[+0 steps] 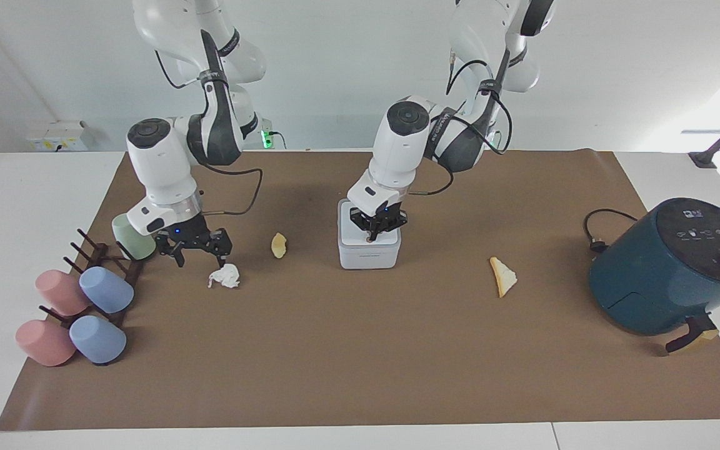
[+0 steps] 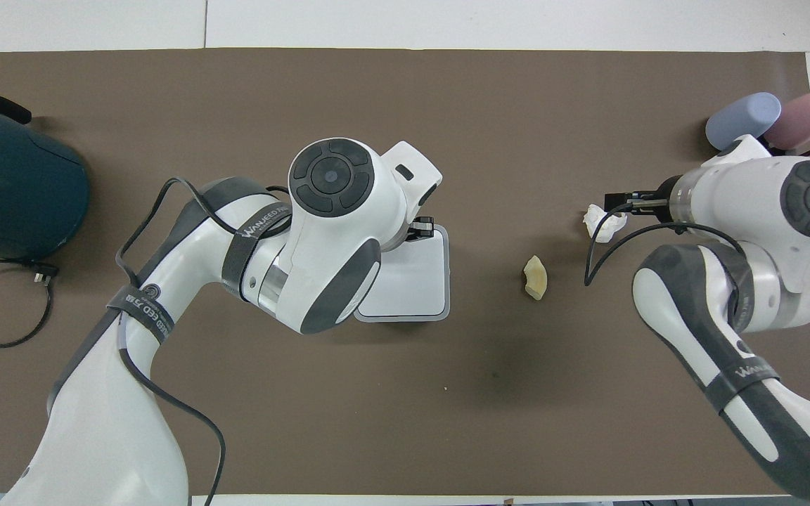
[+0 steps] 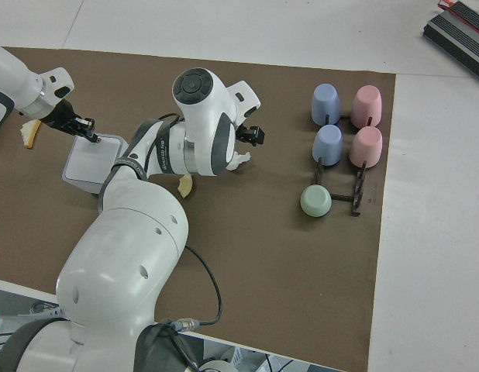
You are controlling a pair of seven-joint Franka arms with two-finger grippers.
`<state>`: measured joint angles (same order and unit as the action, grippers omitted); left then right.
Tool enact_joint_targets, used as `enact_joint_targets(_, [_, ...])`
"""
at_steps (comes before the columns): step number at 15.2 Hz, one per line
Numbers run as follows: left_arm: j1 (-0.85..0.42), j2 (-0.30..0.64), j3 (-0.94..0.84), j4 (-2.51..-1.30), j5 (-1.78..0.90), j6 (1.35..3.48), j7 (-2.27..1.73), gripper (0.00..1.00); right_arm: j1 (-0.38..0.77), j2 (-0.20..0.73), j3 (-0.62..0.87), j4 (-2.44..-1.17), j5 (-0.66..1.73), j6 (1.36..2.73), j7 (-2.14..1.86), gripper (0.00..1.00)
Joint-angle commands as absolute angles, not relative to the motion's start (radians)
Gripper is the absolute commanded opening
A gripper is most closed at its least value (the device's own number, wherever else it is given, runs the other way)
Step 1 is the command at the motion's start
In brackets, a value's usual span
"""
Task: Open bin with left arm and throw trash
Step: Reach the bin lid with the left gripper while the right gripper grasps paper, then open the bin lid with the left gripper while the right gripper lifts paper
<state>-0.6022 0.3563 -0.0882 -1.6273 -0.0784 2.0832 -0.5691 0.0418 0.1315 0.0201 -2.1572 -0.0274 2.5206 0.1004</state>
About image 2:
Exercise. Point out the pale yellow fruit peel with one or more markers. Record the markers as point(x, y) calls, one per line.
point(536, 278)

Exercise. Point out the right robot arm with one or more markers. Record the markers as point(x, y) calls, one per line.
point(763, 204)

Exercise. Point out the dark teal electric appliance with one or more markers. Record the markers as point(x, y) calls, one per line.
point(18, 190)

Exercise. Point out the white bin with grey rim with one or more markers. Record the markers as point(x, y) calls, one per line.
point(415, 281)

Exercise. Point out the pink foam cylinder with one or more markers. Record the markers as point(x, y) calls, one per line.
point(802, 118)

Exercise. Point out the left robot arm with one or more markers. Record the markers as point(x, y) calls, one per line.
point(320, 239)

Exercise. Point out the crumpled white tissue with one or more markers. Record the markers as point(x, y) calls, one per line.
point(603, 222)

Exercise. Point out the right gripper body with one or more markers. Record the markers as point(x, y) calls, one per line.
point(668, 199)

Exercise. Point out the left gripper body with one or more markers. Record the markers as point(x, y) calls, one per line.
point(422, 229)

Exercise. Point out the blue foam cylinder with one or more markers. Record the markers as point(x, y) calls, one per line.
point(742, 121)

